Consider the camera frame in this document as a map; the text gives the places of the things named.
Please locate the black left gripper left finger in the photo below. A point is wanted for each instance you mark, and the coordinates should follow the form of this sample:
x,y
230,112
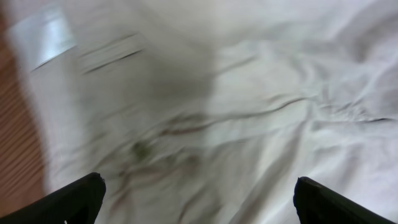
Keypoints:
x,y
77,203

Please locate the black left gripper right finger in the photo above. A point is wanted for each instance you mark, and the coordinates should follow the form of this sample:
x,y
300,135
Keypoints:
x,y
317,204

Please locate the beige khaki shorts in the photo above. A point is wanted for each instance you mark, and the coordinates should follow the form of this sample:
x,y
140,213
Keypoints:
x,y
209,111

